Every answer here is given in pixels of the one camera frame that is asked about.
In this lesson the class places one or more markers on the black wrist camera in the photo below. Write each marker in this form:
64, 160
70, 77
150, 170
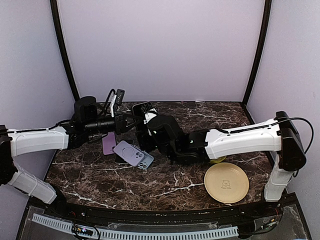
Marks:
148, 110
85, 109

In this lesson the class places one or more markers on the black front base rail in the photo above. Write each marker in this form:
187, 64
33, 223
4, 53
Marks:
242, 214

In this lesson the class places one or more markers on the white cable duct strip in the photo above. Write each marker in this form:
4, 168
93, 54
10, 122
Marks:
121, 231

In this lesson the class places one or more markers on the lilac phone case with ring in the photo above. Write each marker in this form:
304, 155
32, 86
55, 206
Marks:
128, 153

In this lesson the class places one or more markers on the light blue phone case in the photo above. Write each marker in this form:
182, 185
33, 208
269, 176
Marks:
146, 161

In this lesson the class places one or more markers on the beige round plate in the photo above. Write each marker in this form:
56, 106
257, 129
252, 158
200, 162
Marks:
226, 183

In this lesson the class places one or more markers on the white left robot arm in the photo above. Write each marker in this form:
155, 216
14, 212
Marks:
65, 135

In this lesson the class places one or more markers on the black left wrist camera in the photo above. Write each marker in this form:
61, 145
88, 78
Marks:
85, 109

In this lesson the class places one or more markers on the silver edged phone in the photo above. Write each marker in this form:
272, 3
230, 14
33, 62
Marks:
119, 160

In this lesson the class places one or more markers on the purple phone case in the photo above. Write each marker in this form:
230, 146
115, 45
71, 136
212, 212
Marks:
108, 143

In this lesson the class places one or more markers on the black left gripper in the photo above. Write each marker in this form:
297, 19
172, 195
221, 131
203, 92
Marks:
121, 123

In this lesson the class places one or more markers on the green plastic bowl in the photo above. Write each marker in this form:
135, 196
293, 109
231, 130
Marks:
217, 160

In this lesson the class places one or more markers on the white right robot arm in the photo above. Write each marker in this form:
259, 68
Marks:
277, 135

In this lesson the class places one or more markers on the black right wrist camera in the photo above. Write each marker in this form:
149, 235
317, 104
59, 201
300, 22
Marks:
148, 110

